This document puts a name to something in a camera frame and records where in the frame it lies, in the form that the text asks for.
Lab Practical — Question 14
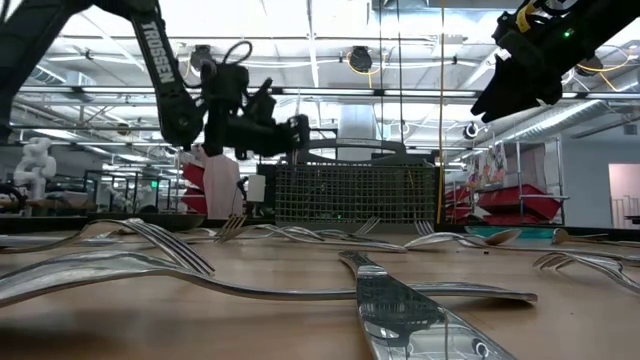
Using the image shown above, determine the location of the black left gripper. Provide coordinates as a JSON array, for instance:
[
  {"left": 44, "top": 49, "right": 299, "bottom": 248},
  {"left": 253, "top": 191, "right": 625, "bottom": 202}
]
[{"left": 202, "top": 63, "right": 312, "bottom": 158}]

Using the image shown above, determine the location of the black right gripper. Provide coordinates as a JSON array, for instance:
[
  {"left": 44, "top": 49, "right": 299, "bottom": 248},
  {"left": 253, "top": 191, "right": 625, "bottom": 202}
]
[{"left": 470, "top": 0, "right": 601, "bottom": 125}]

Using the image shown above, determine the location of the grey mesh silverware basket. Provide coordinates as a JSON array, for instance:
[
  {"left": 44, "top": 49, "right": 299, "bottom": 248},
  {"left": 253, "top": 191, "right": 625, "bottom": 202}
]
[{"left": 272, "top": 138, "right": 441, "bottom": 235}]

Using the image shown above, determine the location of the long horizontal light bar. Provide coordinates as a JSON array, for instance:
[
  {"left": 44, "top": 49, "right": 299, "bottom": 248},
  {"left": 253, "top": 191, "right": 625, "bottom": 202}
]
[{"left": 0, "top": 84, "right": 640, "bottom": 100}]

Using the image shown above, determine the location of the white round column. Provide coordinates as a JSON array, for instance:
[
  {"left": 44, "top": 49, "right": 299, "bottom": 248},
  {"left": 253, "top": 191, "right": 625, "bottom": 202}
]
[{"left": 338, "top": 103, "right": 377, "bottom": 142}]

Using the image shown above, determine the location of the small white box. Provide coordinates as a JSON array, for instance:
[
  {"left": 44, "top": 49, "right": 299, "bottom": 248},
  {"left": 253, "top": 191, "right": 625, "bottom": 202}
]
[{"left": 247, "top": 173, "right": 266, "bottom": 204}]

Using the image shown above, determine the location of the colourful hanging poster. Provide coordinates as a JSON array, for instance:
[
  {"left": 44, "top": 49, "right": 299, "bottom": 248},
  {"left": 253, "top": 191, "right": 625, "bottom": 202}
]
[{"left": 467, "top": 143, "right": 509, "bottom": 189}]

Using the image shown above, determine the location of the metal shelf rack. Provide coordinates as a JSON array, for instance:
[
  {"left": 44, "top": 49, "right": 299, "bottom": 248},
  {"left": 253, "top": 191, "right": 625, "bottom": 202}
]
[{"left": 449, "top": 137, "right": 571, "bottom": 226}]

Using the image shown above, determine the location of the pale pink panel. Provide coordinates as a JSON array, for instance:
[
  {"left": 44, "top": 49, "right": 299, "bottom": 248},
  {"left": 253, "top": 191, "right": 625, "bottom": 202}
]
[{"left": 202, "top": 152, "right": 245, "bottom": 220}]

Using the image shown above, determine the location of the red plastic storage bin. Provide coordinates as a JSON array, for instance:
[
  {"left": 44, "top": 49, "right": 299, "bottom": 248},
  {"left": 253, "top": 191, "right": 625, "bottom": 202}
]
[
  {"left": 482, "top": 213, "right": 551, "bottom": 226},
  {"left": 477, "top": 183, "right": 563, "bottom": 221},
  {"left": 180, "top": 187, "right": 209, "bottom": 215},
  {"left": 180, "top": 162, "right": 206, "bottom": 190},
  {"left": 443, "top": 187, "right": 474, "bottom": 224}
]

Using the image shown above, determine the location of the teal round plate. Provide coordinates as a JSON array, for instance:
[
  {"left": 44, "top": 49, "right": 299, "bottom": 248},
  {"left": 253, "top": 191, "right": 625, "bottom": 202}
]
[{"left": 463, "top": 225, "right": 555, "bottom": 240}]

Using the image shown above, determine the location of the long foreground silver fork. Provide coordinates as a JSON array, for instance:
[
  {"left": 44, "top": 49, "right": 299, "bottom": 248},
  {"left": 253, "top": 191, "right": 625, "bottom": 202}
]
[{"left": 0, "top": 249, "right": 539, "bottom": 309}]

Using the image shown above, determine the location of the silver ventilation duct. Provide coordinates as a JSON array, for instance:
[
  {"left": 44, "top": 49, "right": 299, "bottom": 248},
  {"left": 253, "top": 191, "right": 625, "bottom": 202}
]
[{"left": 492, "top": 98, "right": 609, "bottom": 147}]

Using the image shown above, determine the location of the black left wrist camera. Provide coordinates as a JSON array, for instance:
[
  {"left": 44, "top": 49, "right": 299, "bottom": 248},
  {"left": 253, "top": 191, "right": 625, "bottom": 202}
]
[{"left": 243, "top": 77, "right": 277, "bottom": 126}]

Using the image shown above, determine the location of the black hanging cable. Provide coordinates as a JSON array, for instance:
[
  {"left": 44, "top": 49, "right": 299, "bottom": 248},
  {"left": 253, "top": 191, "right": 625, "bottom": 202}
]
[
  {"left": 397, "top": 0, "right": 405, "bottom": 157},
  {"left": 377, "top": 0, "right": 385, "bottom": 141}
]

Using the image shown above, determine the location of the yellow hanging cable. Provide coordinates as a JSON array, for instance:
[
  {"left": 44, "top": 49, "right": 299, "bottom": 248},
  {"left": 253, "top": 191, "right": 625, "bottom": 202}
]
[{"left": 435, "top": 0, "right": 447, "bottom": 225}]

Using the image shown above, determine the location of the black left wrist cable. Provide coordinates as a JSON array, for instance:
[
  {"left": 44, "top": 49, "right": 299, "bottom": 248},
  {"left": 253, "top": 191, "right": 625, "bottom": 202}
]
[{"left": 219, "top": 40, "right": 254, "bottom": 69}]

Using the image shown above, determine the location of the black metal frame enclosure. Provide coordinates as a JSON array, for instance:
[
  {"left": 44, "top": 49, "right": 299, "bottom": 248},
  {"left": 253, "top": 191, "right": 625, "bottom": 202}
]
[{"left": 83, "top": 169, "right": 174, "bottom": 215}]

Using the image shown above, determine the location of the ribbed grey ceiling duct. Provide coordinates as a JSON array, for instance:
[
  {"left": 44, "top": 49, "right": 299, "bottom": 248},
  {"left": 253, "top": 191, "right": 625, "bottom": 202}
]
[{"left": 27, "top": 63, "right": 69, "bottom": 87}]

